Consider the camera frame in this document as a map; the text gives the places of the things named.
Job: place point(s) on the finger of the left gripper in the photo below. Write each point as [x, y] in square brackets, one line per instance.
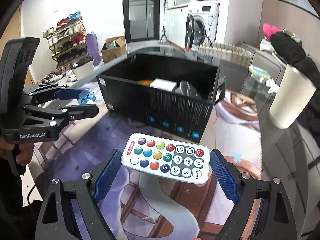
[68, 93]
[79, 112]

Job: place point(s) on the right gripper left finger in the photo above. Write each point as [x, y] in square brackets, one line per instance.
[90, 191]

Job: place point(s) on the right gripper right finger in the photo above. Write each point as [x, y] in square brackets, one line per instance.
[238, 187]

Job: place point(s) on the white remote colourful buttons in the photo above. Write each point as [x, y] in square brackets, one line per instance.
[166, 158]

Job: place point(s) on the white sneaker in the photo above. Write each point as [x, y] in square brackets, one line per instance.
[71, 76]

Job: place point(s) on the cream trash bin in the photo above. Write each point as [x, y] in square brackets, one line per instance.
[83, 70]

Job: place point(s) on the anime desk mat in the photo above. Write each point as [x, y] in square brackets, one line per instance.
[139, 206]

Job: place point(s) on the wooden shoe rack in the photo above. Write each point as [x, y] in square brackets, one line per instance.
[67, 41]

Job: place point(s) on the purple rolled mat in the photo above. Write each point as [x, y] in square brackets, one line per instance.
[92, 48]

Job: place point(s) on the cardboard box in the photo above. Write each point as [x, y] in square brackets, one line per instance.
[113, 48]

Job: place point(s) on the black organizer box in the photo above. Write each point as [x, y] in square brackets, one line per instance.
[182, 115]

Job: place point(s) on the white small box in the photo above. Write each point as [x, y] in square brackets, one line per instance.
[164, 85]

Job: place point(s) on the cream white cup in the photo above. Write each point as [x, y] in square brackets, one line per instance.
[294, 93]

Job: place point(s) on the floor mop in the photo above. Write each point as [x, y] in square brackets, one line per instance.
[164, 39]

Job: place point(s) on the green sponge pack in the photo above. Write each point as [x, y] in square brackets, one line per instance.
[260, 75]

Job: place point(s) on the black framed glass door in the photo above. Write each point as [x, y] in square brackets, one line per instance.
[141, 20]

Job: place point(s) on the grey storage box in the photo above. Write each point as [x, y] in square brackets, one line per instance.
[266, 61]

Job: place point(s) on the woven wicker basket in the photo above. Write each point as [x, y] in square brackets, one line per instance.
[228, 52]

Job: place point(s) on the white washing machine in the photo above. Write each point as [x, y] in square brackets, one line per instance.
[201, 24]

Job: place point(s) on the pink plush item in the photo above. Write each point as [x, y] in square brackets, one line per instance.
[269, 30]

